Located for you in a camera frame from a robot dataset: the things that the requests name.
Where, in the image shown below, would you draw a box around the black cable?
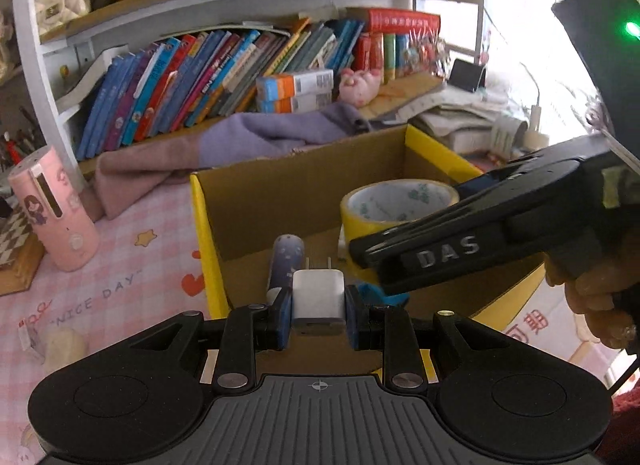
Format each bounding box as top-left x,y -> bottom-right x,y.
606,352 -> 640,396

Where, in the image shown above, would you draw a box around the row of colourful books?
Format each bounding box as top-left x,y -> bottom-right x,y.
77,19 -> 366,158

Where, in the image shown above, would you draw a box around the pink cartoon cylinder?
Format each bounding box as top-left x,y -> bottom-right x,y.
7,145 -> 100,272

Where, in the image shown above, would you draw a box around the wooden chessboard box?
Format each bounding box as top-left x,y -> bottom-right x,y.
0,205 -> 46,296

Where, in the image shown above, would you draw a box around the small white paper tag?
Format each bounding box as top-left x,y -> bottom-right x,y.
19,322 -> 43,358

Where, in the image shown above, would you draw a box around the white plug adapter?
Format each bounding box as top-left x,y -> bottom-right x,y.
520,62 -> 549,148

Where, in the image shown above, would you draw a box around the pink pig plush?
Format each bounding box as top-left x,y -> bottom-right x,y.
339,68 -> 383,107

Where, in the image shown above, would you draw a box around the white quilted handbag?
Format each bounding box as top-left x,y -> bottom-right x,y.
34,0 -> 92,36

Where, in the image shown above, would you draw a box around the lavender patterned tube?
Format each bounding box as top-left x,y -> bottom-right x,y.
267,234 -> 306,303

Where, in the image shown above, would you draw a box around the thick white paperback book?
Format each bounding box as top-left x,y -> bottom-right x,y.
55,45 -> 131,118

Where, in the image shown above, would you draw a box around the blue wrapper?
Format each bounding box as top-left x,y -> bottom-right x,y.
356,282 -> 411,308

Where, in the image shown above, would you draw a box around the cluster of pens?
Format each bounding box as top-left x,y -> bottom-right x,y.
0,105 -> 45,167

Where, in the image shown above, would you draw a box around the yellow cardboard box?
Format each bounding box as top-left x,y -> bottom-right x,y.
190,124 -> 547,385

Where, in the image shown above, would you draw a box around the white ribbed cup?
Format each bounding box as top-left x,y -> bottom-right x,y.
492,115 -> 528,148

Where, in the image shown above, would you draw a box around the person's right hand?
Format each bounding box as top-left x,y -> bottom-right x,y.
544,228 -> 640,352

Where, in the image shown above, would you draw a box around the pink and mauve cloth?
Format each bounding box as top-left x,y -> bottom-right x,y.
80,102 -> 373,218

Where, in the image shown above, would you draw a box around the black tablet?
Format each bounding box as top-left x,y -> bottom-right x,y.
446,58 -> 487,93

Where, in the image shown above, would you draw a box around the white plug charger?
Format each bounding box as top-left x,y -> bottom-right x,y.
291,256 -> 347,337

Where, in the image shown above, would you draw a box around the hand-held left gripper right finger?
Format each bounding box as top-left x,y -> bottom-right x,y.
345,285 -> 506,393

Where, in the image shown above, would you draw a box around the thick red book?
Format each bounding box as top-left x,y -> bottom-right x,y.
367,9 -> 442,35

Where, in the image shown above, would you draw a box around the white shelf unit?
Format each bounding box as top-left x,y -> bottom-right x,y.
10,0 -> 488,177

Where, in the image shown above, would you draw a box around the pink checked printed tablecloth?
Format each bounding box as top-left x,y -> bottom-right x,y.
0,184 -> 621,465

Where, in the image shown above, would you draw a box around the pile of papers and booklets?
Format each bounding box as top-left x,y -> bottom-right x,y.
415,85 -> 531,152

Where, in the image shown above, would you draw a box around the yellow tape roll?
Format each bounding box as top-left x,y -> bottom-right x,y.
340,179 -> 461,286

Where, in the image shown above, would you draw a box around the orange and blue box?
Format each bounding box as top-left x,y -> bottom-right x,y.
256,70 -> 334,98
256,94 -> 333,115

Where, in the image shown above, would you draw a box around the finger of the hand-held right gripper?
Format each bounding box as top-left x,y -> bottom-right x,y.
456,136 -> 615,200

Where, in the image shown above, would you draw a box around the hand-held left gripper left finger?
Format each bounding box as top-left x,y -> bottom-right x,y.
127,287 -> 293,393

